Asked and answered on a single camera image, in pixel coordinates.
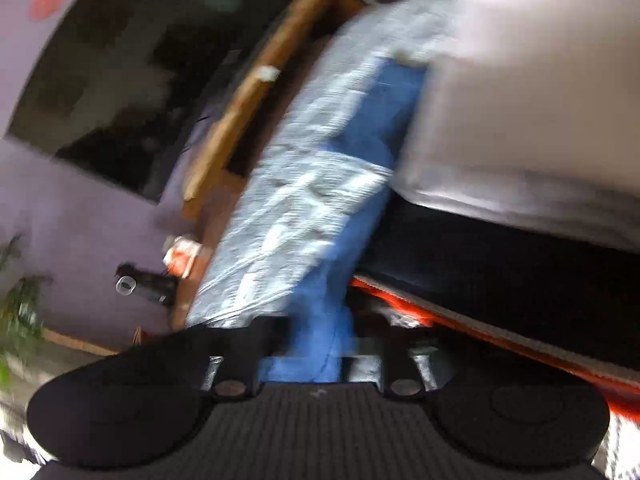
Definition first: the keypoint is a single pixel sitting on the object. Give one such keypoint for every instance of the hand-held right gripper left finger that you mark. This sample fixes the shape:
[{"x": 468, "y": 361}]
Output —
[{"x": 235, "y": 360}]

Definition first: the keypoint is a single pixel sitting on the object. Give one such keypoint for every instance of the orange tissue pack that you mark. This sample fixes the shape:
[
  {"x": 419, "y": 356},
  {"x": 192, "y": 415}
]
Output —
[{"x": 182, "y": 257}]

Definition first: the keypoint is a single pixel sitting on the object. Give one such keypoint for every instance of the blue pants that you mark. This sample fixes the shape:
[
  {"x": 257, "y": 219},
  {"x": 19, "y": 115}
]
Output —
[{"x": 370, "y": 125}]

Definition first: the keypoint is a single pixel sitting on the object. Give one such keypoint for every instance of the red wall sticker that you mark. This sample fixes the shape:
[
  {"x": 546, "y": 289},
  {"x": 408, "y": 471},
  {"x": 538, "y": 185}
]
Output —
[{"x": 46, "y": 2}]

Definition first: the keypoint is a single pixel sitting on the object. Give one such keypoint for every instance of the folded orange and navy jacket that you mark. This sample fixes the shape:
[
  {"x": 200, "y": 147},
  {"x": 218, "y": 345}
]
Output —
[{"x": 500, "y": 300}]

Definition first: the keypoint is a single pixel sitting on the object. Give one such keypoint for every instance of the folded white garment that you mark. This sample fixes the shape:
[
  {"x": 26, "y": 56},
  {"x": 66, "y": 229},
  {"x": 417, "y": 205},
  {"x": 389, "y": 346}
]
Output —
[{"x": 525, "y": 110}]

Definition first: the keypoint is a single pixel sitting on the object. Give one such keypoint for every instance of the wooden television stand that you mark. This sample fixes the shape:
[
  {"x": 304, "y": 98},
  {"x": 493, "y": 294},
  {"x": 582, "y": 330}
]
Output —
[{"x": 240, "y": 110}]

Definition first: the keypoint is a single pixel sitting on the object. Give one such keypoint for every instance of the black television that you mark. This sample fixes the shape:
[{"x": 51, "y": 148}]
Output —
[{"x": 150, "y": 70}]

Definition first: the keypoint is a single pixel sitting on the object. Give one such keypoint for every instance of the black cylindrical speaker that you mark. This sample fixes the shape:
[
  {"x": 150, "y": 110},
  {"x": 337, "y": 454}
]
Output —
[{"x": 147, "y": 285}]

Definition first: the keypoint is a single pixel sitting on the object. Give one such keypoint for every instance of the green potted tree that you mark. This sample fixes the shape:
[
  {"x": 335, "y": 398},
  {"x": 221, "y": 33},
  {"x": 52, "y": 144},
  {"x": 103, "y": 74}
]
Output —
[{"x": 20, "y": 310}]

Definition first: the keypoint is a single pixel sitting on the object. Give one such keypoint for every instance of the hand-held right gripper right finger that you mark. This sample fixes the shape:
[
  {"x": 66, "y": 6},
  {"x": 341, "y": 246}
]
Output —
[{"x": 400, "y": 365}]

